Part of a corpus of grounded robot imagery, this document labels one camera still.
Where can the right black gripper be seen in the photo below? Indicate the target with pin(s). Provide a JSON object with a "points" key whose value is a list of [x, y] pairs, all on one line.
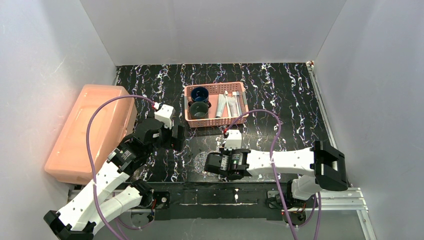
{"points": [[212, 163]]}

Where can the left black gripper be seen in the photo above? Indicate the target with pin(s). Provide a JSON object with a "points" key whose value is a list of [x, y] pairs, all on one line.
{"points": [[178, 137]]}

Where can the clear textured oval tray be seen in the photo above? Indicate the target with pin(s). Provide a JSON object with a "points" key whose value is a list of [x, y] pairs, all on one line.
{"points": [[199, 164]]}

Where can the dark green mug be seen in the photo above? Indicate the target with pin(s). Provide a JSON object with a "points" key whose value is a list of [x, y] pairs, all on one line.
{"points": [[199, 110]]}

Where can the pink perforated plastic basket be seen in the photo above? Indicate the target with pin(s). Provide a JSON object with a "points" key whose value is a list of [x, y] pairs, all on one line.
{"points": [[214, 90]]}

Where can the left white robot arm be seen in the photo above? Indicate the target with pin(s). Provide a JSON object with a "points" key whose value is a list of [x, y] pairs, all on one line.
{"points": [[90, 210]]}

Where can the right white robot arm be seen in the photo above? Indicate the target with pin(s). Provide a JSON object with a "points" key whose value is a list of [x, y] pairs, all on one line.
{"points": [[320, 167]]}

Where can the white toothpaste tube blue cap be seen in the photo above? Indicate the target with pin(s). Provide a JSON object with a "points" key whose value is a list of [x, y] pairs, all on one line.
{"points": [[221, 104]]}

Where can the grey toothbrush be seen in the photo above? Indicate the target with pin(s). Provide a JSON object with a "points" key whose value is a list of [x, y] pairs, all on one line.
{"points": [[237, 101]]}

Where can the white toothbrush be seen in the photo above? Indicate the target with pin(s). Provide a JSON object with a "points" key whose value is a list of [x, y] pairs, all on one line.
{"points": [[226, 94]]}

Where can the dark blue mug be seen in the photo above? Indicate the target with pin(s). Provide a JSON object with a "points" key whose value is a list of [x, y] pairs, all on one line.
{"points": [[200, 94]]}

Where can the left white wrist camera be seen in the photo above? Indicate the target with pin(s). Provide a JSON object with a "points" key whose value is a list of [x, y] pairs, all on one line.
{"points": [[164, 113]]}

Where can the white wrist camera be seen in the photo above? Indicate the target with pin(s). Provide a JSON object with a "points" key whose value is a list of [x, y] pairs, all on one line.
{"points": [[233, 139], [164, 113]]}

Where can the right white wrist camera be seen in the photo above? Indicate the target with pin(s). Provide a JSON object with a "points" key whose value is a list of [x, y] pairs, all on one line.
{"points": [[233, 139]]}

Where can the aluminium frame rail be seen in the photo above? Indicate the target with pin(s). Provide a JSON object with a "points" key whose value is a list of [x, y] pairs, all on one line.
{"points": [[350, 200]]}

